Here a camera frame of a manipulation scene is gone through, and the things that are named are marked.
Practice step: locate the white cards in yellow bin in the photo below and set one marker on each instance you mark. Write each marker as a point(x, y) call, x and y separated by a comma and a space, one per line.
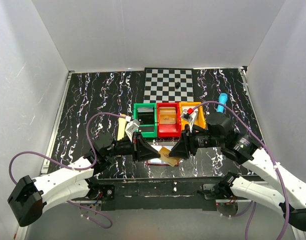
point(184, 108)

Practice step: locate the blue toy microphone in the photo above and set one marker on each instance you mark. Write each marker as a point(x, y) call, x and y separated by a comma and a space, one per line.
point(222, 100)

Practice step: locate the red leather card holder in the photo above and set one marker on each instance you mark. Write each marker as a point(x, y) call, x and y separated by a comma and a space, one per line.
point(157, 161)

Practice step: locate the yellow plastic bin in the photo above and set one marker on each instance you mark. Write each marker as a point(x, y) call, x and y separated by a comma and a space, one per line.
point(200, 121)

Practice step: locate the dark cards in green bin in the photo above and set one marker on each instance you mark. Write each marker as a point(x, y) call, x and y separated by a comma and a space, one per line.
point(146, 115)

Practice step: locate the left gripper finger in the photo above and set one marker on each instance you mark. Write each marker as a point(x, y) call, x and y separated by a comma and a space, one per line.
point(140, 143)
point(146, 154)

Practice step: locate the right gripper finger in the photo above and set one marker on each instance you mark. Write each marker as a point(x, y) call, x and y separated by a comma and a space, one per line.
point(196, 133)
point(181, 150)

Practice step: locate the green plastic bin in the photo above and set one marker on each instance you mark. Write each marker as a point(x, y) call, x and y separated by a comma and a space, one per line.
point(148, 131)

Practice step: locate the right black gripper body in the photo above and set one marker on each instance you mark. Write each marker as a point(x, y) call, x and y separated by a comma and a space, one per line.
point(206, 140)

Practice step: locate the cream toy microphone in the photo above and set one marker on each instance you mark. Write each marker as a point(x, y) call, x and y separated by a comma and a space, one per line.
point(121, 128)

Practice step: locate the checkered chessboard mat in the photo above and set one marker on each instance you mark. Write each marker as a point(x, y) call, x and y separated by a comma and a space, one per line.
point(160, 85)

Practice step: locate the red plastic bin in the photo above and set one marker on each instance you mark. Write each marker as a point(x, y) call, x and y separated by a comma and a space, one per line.
point(169, 131)

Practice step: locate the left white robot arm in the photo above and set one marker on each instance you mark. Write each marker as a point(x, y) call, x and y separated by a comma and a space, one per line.
point(31, 197)

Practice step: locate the black chess pawn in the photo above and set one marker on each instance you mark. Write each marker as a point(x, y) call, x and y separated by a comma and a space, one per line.
point(177, 85)

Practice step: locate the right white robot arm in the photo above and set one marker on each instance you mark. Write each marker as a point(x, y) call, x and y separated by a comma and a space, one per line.
point(287, 194)

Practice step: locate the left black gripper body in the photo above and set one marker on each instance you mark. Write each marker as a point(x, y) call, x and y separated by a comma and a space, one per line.
point(124, 147)

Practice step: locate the gold VIP credit card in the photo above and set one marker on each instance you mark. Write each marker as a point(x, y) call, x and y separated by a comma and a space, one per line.
point(164, 157)

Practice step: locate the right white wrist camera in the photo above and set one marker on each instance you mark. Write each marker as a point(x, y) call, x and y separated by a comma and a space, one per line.
point(189, 115)

